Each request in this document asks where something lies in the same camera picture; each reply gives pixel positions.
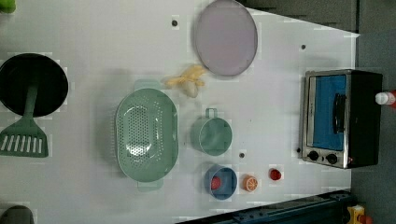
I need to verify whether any black cylinder cup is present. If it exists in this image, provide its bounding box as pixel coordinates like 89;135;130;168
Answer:
0;205;35;224

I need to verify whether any green toy vegetable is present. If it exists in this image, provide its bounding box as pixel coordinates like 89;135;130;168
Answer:
0;0;16;13

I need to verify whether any black toaster oven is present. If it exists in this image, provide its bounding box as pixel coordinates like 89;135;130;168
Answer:
301;69;383;169

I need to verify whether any orange slice toy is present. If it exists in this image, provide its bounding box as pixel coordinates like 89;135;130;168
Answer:
243;175;259;192

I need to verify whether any black frying pan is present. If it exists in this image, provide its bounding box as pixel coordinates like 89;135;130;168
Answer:
0;53;68;118

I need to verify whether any blue metal frame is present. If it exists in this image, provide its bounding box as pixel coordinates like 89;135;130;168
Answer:
177;190;357;224

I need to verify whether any red plush ketchup bottle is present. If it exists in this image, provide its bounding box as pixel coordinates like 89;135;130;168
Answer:
375;91;396;108

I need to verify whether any green metal cup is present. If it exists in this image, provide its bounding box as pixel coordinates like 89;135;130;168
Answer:
191;108;233;156

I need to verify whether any lilac oval plate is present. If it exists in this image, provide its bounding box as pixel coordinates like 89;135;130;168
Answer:
193;0;258;76

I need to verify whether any red toy fruit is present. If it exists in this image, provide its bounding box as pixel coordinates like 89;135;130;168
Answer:
211;176;221;190

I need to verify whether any toy strawberry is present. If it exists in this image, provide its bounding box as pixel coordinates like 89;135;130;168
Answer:
269;169;281;181

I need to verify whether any blue bowl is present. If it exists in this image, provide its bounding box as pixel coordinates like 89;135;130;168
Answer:
204;164;238;200

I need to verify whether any green perforated colander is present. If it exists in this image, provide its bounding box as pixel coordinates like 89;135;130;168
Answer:
115;79;178;192

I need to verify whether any green slotted spatula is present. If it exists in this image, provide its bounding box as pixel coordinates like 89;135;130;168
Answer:
0;85;49;158

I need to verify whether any yellow toy banana bunch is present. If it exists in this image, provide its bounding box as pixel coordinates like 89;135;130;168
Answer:
164;64;205;98

